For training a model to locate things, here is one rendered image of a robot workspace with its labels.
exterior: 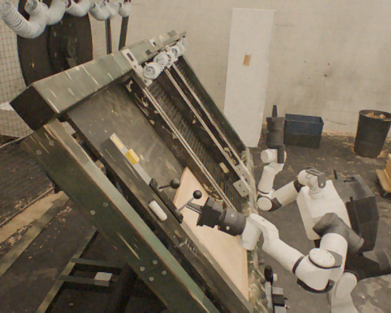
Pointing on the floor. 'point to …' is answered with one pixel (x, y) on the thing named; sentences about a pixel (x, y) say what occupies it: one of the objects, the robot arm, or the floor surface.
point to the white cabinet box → (248, 71)
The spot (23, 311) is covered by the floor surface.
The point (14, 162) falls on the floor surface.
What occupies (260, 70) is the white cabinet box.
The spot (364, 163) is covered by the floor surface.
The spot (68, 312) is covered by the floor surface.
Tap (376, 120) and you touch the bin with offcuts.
